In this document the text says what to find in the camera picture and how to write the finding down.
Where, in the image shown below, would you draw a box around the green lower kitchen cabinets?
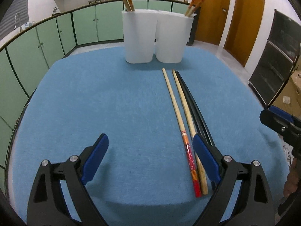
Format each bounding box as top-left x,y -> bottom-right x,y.
0,0 -> 201,189

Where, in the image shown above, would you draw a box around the white double utensil holder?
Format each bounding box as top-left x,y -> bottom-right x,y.
122,9 -> 194,64

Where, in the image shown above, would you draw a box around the orange-ended wooden chopstick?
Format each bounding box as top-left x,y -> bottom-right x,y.
162,68 -> 201,198

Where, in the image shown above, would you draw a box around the right wooden door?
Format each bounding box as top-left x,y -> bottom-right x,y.
224,0 -> 265,66

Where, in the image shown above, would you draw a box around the blue felt table mat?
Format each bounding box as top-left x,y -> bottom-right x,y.
10,47 -> 289,225

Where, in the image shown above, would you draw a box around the black chopstick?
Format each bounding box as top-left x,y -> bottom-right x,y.
174,70 -> 213,147
181,77 -> 215,147

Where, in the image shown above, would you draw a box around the black glass cabinet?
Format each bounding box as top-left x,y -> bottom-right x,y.
249,10 -> 300,106

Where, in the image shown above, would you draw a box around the cardboard box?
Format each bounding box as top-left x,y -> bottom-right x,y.
273,58 -> 301,119

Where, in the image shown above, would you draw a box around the chrome kitchen faucet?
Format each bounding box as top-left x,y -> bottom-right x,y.
14,13 -> 22,32

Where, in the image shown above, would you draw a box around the wooden door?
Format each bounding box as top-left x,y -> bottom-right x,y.
224,0 -> 265,66
195,0 -> 230,45

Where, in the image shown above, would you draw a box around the left wooden door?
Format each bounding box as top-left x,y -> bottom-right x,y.
195,0 -> 230,45

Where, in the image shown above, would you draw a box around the person's hand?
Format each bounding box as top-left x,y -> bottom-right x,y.
283,158 -> 299,197

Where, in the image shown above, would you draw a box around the grey window blind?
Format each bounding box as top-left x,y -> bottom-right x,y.
1,0 -> 29,39

